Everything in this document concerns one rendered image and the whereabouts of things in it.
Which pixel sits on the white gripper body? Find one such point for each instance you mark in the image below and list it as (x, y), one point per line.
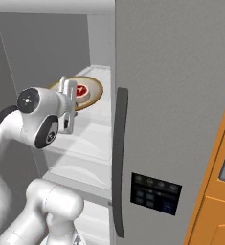
(70, 92)

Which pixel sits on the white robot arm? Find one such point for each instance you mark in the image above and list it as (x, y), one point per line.
(8, 140)

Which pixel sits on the red steak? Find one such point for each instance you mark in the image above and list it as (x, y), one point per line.
(82, 92)

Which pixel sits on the tan bowl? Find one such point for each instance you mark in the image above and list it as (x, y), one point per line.
(93, 91)

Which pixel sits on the clear fridge shelf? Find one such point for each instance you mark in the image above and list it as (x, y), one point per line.
(91, 140)

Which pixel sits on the grey fridge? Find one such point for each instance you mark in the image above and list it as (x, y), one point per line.
(43, 41)

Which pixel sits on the grey fridge door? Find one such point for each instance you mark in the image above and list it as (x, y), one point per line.
(174, 79)

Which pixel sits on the orange cabinet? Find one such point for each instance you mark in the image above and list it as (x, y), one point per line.
(209, 204)

